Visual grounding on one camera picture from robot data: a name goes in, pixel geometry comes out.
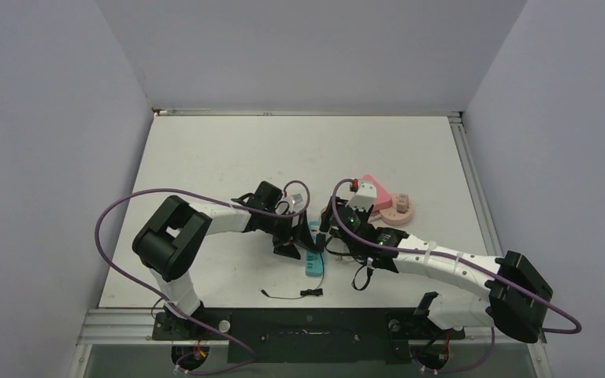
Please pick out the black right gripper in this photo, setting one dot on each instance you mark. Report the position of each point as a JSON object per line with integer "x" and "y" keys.
{"x": 328, "y": 227}

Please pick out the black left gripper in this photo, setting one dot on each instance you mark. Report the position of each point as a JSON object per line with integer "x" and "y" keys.
{"x": 289, "y": 235}

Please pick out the teal power strip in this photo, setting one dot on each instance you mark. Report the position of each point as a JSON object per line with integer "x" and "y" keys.
{"x": 313, "y": 263}

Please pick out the pink triangular power strip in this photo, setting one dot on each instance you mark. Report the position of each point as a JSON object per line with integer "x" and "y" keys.
{"x": 384, "y": 199}

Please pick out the black plug with thin cable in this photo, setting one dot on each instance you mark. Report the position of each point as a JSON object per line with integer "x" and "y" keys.
{"x": 309, "y": 292}

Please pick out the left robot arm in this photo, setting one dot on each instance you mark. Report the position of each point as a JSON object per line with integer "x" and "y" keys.
{"x": 170, "y": 240}

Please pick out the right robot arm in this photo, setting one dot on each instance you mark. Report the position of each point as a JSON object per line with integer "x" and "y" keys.
{"x": 505, "y": 292}

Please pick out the beige plug on round socket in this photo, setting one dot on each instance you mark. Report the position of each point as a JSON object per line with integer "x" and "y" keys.
{"x": 402, "y": 203}

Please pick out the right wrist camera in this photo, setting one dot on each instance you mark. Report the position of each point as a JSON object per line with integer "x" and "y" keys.
{"x": 364, "y": 195}

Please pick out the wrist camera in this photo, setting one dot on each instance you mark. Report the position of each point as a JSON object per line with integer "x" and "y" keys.
{"x": 290, "y": 204}
{"x": 364, "y": 195}

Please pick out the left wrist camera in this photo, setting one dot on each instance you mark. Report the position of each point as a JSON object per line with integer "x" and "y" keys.
{"x": 290, "y": 204}

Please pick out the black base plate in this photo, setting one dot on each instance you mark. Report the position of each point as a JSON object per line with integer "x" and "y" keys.
{"x": 305, "y": 335}

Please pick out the aluminium table frame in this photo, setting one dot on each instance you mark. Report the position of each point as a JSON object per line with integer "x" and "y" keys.
{"x": 223, "y": 155}

